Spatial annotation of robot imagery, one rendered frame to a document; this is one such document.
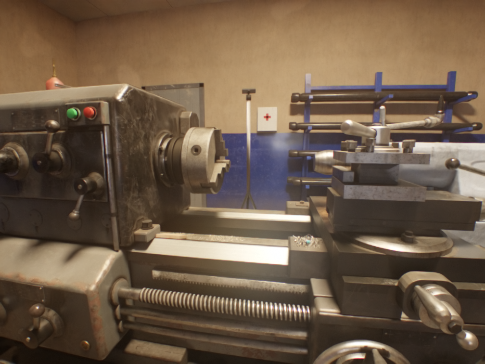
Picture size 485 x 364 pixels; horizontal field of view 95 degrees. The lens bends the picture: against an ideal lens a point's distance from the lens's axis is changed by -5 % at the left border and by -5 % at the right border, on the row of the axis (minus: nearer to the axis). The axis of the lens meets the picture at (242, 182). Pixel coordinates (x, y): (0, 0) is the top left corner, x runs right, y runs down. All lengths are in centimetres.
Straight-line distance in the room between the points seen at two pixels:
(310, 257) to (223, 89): 362
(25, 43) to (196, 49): 250
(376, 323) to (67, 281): 77
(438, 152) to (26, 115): 128
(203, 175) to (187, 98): 345
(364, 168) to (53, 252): 92
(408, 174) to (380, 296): 43
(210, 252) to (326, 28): 391
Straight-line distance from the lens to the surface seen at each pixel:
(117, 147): 76
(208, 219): 107
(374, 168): 60
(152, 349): 100
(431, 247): 61
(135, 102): 82
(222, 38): 432
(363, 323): 62
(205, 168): 78
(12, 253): 105
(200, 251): 74
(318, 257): 67
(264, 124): 376
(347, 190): 55
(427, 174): 91
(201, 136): 82
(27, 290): 93
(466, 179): 95
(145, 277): 88
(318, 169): 85
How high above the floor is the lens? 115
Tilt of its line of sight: 9 degrees down
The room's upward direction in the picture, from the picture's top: straight up
